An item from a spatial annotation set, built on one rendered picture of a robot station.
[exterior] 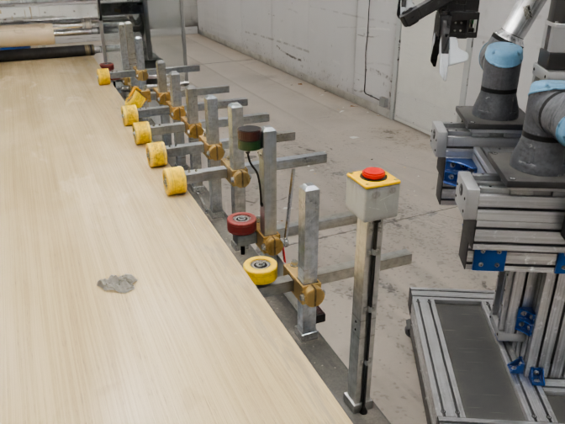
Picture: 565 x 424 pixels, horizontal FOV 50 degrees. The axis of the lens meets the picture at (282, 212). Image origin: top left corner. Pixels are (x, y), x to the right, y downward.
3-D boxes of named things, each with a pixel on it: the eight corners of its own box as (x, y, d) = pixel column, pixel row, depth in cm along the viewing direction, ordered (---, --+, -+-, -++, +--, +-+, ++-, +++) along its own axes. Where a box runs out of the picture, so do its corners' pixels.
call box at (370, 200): (377, 205, 113) (380, 166, 110) (398, 220, 107) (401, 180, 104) (344, 211, 111) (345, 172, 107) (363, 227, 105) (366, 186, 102)
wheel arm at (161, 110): (245, 103, 260) (245, 95, 258) (248, 106, 257) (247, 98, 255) (128, 116, 242) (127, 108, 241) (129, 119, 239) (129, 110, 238)
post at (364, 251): (361, 394, 131) (375, 205, 111) (373, 410, 127) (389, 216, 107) (343, 400, 129) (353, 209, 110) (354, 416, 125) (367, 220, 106)
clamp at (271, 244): (265, 233, 174) (265, 217, 172) (283, 254, 163) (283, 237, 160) (246, 236, 172) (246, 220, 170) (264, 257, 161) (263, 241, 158)
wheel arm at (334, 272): (403, 261, 161) (405, 246, 159) (411, 267, 158) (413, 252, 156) (250, 295, 145) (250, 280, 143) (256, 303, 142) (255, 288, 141)
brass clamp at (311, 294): (303, 277, 153) (303, 259, 151) (326, 304, 142) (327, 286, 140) (280, 282, 151) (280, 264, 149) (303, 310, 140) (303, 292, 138)
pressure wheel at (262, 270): (251, 292, 150) (250, 251, 145) (282, 298, 148) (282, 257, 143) (239, 309, 143) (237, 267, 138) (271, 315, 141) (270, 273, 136)
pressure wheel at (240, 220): (251, 244, 172) (250, 208, 167) (261, 257, 166) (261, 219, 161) (224, 250, 170) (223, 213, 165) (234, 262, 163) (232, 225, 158)
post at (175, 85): (185, 182, 259) (177, 70, 239) (187, 185, 256) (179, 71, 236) (177, 183, 258) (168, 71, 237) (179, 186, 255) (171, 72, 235)
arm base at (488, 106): (511, 108, 212) (516, 81, 208) (523, 121, 199) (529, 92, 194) (467, 108, 213) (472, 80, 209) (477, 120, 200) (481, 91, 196)
